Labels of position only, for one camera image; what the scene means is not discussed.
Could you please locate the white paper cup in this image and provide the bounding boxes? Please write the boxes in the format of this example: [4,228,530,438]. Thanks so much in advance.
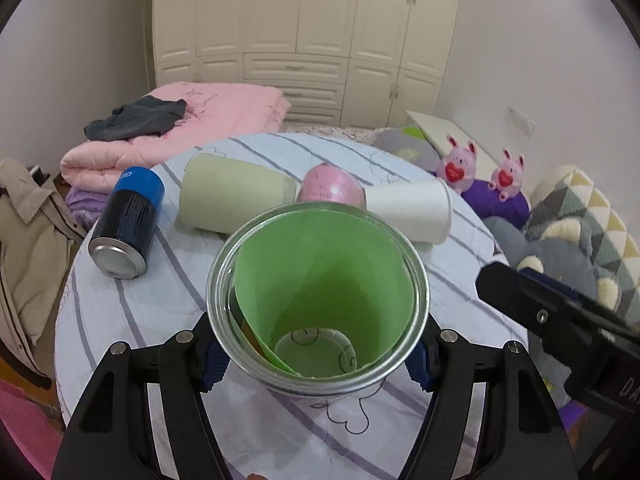
[364,179,452,245]

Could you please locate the dark grey garment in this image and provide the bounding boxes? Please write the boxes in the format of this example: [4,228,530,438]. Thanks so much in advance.
[84,96,186,142]

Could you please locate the white bedside board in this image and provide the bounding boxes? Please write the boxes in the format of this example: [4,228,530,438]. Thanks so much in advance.
[407,110,498,181]

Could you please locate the geometric patterned pillow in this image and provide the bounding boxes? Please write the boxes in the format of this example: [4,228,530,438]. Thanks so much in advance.
[525,165,639,282]

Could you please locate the beige jacket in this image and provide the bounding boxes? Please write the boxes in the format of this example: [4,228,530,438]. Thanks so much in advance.
[1,158,86,389]

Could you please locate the pink paper cup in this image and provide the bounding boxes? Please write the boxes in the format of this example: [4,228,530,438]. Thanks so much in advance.
[296,162,366,209]

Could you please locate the right pink bunny toy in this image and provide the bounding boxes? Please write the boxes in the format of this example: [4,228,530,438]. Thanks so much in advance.
[487,148,525,203]

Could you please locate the pink bunny toy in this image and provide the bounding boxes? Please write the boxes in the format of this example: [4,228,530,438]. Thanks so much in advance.
[487,148,525,203]
[436,136,477,194]

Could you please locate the grey plush toy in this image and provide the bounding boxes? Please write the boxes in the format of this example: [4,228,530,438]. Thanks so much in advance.
[485,217,639,376]

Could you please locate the heart print bed sheet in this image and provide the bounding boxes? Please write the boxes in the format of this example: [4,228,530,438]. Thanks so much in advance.
[281,124,383,145]

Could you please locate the dark blue soda can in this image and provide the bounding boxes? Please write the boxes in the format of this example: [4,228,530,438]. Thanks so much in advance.
[89,167,165,280]

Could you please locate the grey flower pillow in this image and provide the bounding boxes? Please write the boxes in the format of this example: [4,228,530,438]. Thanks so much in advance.
[372,126,440,174]

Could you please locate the clear cup green pink liner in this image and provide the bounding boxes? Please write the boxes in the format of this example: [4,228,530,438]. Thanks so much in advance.
[207,202,430,399]

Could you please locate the purple folded blanket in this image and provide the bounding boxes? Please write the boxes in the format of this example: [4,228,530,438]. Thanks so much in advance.
[65,186,110,231]

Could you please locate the pink folded quilt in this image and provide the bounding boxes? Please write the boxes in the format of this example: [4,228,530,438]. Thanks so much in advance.
[60,81,291,193]

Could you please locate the pale green cup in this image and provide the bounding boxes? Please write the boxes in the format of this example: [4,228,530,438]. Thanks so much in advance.
[179,153,297,234]

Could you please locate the purple cushion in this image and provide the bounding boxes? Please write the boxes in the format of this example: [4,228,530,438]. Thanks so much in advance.
[461,179,529,229]

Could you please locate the cream wardrobe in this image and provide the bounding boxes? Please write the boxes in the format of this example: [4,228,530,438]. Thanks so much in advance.
[152,0,459,129]

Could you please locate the white wall socket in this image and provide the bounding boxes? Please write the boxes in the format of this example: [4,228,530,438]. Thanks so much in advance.
[506,106,536,136]

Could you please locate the left pink bunny toy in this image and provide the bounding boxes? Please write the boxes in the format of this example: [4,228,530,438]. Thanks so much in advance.
[436,136,477,194]

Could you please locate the striped white table cover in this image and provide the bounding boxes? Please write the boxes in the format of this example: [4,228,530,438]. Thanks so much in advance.
[54,133,527,479]

